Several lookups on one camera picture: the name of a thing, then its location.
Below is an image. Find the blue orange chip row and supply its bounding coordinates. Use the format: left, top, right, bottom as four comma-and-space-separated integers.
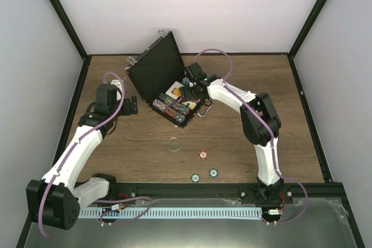
152, 99, 185, 123

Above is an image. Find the black poker set case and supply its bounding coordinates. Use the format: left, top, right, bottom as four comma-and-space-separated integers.
126, 30, 209, 128

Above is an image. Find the clear round button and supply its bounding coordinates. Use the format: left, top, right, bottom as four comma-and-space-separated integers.
167, 137, 181, 152

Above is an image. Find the purple poker chip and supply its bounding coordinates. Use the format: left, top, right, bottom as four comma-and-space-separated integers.
209, 168, 219, 178

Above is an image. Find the teal poker chip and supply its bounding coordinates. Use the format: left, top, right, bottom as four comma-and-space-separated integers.
191, 174, 201, 183

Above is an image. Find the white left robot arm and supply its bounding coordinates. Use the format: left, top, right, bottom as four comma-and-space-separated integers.
26, 80, 131, 231

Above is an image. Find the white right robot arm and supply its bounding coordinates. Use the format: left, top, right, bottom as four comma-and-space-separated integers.
181, 63, 283, 203

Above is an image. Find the blue yellow card box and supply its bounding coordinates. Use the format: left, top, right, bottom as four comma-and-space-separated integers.
182, 100, 200, 110

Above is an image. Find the white playing card deck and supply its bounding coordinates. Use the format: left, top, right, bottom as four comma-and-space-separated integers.
166, 81, 184, 100

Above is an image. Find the mixed colour chip row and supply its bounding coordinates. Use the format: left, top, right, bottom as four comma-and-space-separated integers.
158, 93, 190, 116

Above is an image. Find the red poker chip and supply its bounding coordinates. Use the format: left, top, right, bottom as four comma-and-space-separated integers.
199, 150, 208, 160

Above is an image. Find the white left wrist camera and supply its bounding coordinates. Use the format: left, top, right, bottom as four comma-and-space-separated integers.
110, 79, 123, 101

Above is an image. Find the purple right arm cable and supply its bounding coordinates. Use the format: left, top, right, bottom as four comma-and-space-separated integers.
192, 48, 309, 226

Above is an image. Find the light blue slotted rail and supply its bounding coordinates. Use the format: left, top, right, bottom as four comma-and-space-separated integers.
78, 207, 262, 220

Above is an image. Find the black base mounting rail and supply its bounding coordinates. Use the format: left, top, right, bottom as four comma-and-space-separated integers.
117, 182, 348, 207

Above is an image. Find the black enclosure frame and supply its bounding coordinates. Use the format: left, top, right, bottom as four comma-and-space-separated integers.
16, 0, 365, 248

